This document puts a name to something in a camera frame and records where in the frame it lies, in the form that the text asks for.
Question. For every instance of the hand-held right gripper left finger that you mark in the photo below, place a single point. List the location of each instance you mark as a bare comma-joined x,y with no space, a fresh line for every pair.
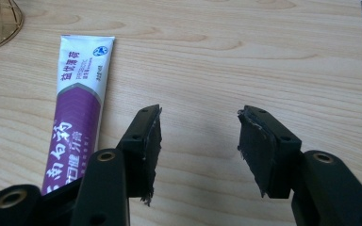
144,150

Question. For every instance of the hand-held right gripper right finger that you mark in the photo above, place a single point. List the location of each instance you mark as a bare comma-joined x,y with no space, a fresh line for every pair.
264,147

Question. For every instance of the purple and white toothpaste tube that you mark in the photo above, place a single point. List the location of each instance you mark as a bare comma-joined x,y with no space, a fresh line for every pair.
79,103

